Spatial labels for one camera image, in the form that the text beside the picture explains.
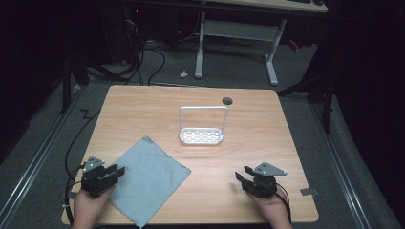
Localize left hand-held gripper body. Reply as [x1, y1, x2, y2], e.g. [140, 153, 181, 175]
[80, 155, 117, 198]

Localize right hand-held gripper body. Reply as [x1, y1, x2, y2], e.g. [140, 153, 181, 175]
[244, 161, 288, 199]

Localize grey cloth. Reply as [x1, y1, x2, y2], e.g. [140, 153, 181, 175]
[108, 135, 192, 229]

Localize person's right hand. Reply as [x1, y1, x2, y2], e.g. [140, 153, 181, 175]
[247, 186, 294, 229]

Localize person's left hand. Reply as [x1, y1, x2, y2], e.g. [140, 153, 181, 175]
[71, 186, 117, 229]

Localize grey tape piece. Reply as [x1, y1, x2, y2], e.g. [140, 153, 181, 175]
[299, 187, 320, 198]

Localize black metal stand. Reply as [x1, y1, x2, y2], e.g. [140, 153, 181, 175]
[59, 52, 130, 115]
[276, 74, 337, 135]

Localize red object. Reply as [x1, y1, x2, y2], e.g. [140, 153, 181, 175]
[287, 38, 301, 52]

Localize dark computer tower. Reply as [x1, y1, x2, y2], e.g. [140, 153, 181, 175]
[100, 4, 146, 65]

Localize white-legged desk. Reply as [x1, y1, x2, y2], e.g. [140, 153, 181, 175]
[194, 0, 330, 88]

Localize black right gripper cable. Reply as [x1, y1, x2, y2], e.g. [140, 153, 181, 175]
[274, 182, 293, 224]

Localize white wire rack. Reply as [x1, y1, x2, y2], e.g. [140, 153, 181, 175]
[178, 105, 229, 146]

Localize metal floor rail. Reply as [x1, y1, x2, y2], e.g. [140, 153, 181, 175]
[0, 85, 82, 221]
[309, 102, 373, 229]

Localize black floor cables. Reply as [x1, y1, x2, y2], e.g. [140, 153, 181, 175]
[118, 18, 167, 87]

